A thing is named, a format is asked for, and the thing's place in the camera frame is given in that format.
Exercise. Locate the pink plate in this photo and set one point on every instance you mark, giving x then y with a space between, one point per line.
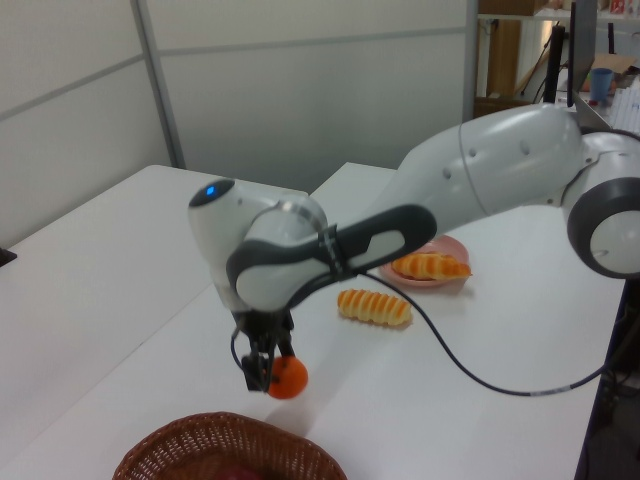
450 247

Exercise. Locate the blue cup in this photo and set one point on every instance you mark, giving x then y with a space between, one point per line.
602 86

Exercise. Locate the brown woven basket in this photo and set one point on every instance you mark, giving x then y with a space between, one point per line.
200 450

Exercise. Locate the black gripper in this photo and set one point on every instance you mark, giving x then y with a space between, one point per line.
265 327

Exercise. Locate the striped ridged bread loaf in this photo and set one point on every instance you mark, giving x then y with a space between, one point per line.
372 306

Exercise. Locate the braided golden bread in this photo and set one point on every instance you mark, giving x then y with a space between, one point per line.
430 265

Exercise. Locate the cardboard box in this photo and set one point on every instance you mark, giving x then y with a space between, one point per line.
620 65

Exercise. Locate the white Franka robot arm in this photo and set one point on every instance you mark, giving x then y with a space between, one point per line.
500 165

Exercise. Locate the black monitor stand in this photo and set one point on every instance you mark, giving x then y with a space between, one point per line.
555 65

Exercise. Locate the dark monitor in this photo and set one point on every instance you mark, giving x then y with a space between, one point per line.
582 50

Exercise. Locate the orange tangerine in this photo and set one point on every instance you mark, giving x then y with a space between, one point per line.
290 380

